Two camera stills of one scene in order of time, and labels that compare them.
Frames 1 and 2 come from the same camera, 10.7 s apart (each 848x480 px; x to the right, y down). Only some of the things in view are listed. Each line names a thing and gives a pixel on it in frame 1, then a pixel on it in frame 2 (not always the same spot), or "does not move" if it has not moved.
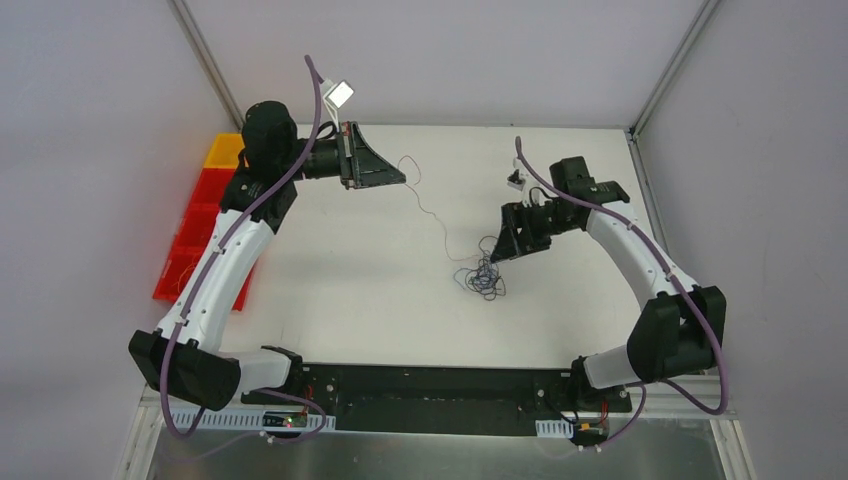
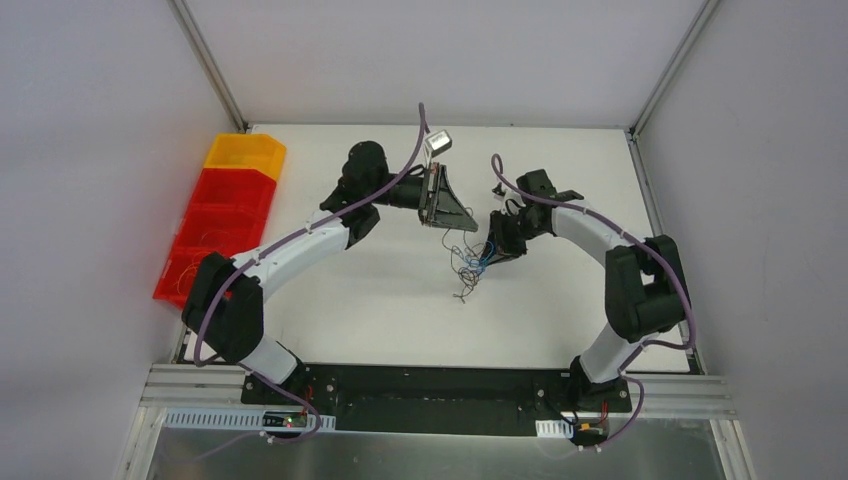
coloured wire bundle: x=484 y=280 → x=476 y=262
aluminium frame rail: x=704 y=397 does not move
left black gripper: x=351 y=155 → x=428 y=195
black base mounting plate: x=471 y=399 does not move
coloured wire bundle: x=486 y=278 → x=468 y=268
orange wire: x=181 y=274 does not move
